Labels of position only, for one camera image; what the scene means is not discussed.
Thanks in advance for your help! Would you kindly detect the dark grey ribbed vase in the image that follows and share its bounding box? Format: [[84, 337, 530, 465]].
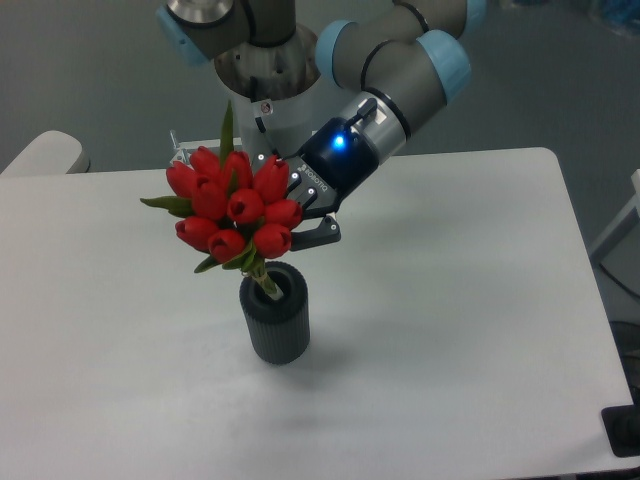
[[239, 261, 310, 365]]

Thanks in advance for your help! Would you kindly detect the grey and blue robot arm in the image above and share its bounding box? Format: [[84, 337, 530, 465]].
[[156, 1, 486, 250]]

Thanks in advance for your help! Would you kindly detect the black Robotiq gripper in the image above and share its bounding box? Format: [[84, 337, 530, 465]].
[[255, 117, 376, 252]]

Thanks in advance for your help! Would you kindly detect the black device at table edge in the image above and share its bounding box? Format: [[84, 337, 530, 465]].
[[601, 405, 639, 458]]

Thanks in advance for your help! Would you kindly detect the white furniture frame right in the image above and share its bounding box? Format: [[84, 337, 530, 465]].
[[588, 170, 639, 265]]

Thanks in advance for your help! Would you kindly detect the black cable on pedestal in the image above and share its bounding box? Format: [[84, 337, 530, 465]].
[[248, 74, 284, 163]]

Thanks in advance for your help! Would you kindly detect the red tulip bouquet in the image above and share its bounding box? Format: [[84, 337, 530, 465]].
[[141, 106, 303, 301]]

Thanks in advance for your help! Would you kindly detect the white metal base bracket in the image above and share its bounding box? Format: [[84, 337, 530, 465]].
[[170, 128, 316, 172]]

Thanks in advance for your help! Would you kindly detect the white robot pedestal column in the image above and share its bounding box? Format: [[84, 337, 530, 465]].
[[232, 90, 313, 136]]

